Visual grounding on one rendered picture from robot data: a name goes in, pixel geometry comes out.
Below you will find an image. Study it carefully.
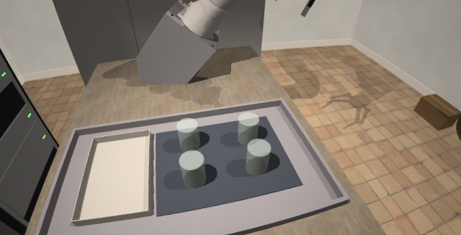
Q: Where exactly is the clear glass cylinder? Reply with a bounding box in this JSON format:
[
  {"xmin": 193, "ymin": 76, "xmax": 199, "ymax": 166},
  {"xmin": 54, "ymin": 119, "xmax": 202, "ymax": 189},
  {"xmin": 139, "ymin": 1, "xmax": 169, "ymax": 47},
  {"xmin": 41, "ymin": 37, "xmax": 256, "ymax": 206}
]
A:
[
  {"xmin": 179, "ymin": 150, "xmax": 206, "ymax": 189},
  {"xmin": 246, "ymin": 138, "xmax": 271, "ymax": 176},
  {"xmin": 176, "ymin": 118, "xmax": 200, "ymax": 151},
  {"xmin": 238, "ymin": 112, "xmax": 259, "ymax": 146}
]

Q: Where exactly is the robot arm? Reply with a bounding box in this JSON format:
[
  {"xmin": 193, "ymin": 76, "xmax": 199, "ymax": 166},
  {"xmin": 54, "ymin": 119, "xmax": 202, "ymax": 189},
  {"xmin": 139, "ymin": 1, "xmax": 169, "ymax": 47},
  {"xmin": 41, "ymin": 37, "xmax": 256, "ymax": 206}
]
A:
[{"xmin": 178, "ymin": 0, "xmax": 235, "ymax": 40}]

